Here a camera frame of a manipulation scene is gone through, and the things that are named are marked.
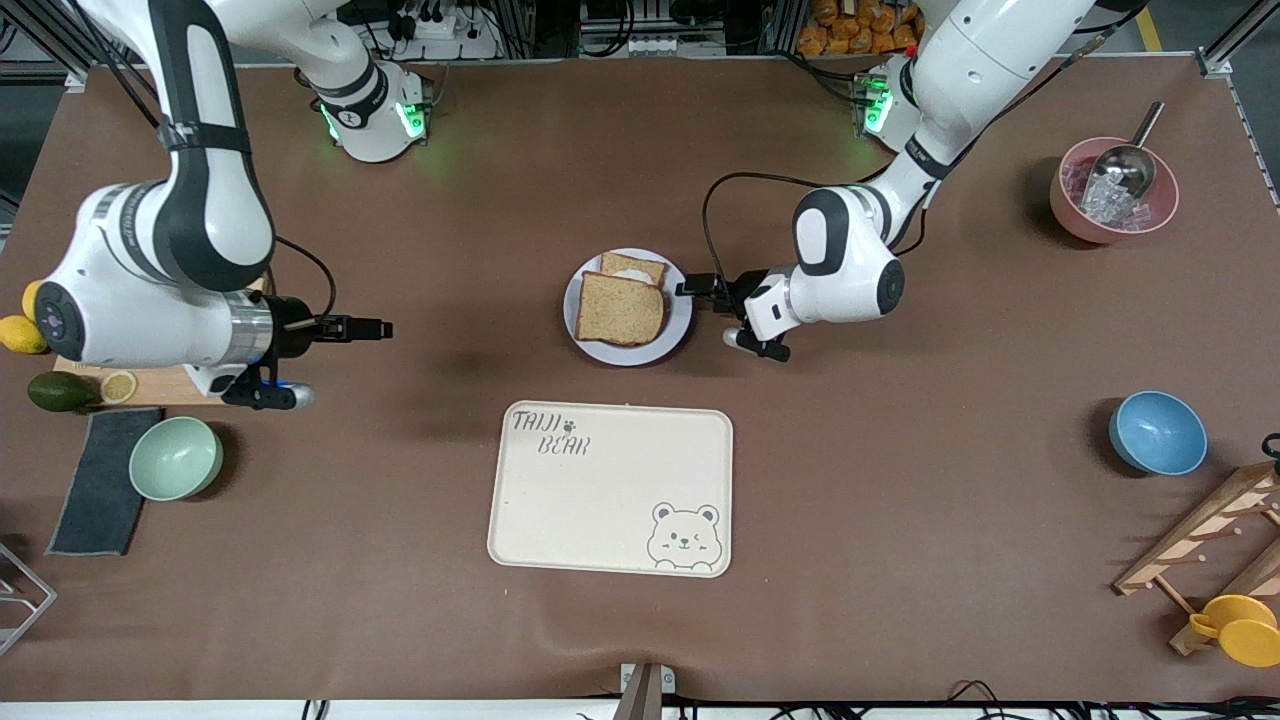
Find pale lilac round plate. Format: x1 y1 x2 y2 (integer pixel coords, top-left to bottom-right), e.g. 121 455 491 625
563 248 693 367

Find plain brown bread slice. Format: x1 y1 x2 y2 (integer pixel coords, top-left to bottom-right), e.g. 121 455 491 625
575 271 666 347

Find wooden cutting board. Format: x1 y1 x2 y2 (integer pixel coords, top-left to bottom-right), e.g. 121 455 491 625
53 278 271 408

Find mint green bowl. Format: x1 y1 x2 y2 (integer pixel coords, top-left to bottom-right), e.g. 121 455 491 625
129 416 224 502

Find cream bear print tray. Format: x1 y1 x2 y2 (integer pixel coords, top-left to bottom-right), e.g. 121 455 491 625
487 402 734 579

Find green avocado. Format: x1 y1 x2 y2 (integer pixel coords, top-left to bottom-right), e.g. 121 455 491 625
27 371 94 413

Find dark grey cloth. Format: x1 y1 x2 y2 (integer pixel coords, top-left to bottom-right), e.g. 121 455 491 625
46 407 163 557

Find oval yellow lemon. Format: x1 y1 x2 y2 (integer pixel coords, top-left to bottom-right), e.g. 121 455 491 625
0 315 51 355

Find pile of bread rolls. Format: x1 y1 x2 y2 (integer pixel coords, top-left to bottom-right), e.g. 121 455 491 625
797 0 926 57

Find white power strip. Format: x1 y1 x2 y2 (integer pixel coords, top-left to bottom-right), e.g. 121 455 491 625
385 8 501 61

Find pink bowl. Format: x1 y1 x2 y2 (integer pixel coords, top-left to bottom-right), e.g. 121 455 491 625
1049 137 1180 245

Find clear ice cubes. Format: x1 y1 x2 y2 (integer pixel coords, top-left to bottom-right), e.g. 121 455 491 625
1065 160 1161 229

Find metal scoop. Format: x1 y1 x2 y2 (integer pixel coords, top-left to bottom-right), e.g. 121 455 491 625
1083 101 1166 206

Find blue bowl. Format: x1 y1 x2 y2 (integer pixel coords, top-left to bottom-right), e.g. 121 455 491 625
1108 390 1209 477

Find wooden cup rack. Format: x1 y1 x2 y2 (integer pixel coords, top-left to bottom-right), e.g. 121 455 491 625
1113 462 1280 656

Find yellow cup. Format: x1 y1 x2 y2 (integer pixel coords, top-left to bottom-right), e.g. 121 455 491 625
1188 594 1280 668

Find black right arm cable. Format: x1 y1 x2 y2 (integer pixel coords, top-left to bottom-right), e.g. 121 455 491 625
272 236 338 319

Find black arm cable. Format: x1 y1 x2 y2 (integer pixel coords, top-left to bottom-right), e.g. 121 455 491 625
702 172 926 286
272 236 338 319

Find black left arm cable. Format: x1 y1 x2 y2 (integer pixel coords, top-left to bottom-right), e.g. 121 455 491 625
702 172 926 286

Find metal wire rack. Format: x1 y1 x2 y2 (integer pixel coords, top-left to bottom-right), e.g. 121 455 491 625
0 540 58 658

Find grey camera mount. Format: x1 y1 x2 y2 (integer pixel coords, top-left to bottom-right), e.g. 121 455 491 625
612 662 677 720

